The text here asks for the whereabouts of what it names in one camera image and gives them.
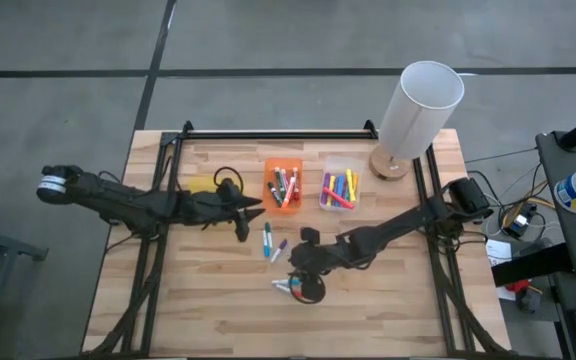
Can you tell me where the dark green Expo marker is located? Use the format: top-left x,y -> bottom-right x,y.
266,180 -> 284,209

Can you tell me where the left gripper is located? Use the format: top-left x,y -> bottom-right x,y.
187,177 -> 267,244

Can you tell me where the grey side table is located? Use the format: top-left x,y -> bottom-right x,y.
0,198 -> 49,360

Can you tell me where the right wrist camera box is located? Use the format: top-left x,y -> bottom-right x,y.
299,226 -> 320,247

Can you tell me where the black strap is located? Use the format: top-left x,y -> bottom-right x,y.
490,242 -> 575,288

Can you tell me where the white shade wooden table lamp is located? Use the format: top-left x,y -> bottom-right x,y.
367,60 -> 466,181

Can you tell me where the dark blue cap slim marker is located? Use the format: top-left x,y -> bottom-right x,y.
269,238 -> 289,265

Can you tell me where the orange translucent plastic bin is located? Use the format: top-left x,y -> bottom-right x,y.
262,158 -> 304,215

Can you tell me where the white paper sheet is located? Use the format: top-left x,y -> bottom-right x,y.
484,238 -> 514,267

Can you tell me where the yellow translucent plastic bin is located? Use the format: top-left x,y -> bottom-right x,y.
187,174 -> 219,195

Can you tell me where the small power adapter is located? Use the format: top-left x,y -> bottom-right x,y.
501,212 -> 535,240

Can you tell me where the clear plastic bin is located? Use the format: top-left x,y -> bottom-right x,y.
319,155 -> 364,214

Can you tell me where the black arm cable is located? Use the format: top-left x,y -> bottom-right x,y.
287,271 -> 328,305
212,166 -> 245,194

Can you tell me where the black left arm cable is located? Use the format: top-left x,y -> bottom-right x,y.
212,166 -> 245,194

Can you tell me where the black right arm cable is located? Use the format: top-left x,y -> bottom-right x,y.
287,271 -> 328,305

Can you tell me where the black aluminium table frame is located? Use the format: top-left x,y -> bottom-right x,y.
80,119 -> 517,359

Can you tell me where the red small object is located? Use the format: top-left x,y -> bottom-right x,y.
505,279 -> 532,296

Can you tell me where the red chunky highlighter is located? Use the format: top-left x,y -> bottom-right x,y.
321,186 -> 356,210

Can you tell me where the bright yellow highlighter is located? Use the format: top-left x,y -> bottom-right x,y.
345,168 -> 358,203

